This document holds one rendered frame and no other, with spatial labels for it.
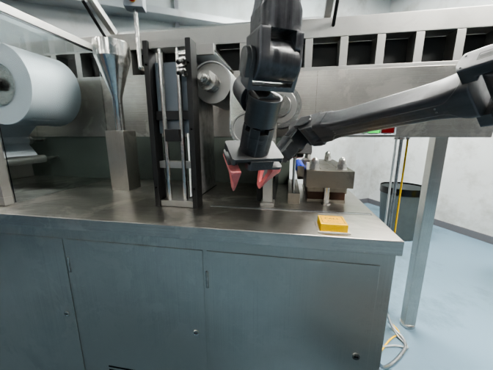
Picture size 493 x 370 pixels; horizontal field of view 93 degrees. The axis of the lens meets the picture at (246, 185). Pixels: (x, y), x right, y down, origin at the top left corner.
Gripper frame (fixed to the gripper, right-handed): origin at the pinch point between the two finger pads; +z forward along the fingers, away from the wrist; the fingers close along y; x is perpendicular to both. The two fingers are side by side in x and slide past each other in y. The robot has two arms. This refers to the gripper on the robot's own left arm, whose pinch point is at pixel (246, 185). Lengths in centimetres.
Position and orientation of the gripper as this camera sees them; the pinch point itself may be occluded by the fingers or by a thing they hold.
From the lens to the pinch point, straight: 51.0
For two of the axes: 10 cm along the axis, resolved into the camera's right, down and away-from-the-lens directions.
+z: -1.6, 7.5, 6.4
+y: -9.4, 0.7, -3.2
